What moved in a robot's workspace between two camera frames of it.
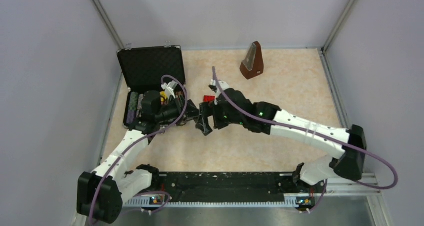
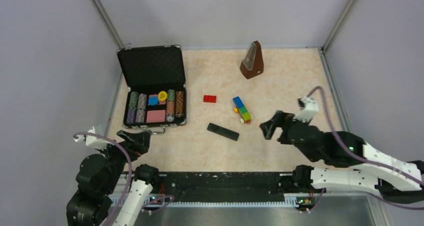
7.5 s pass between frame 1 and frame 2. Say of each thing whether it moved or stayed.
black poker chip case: stayed
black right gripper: moved
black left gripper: moved
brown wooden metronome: stayed
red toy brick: stayed
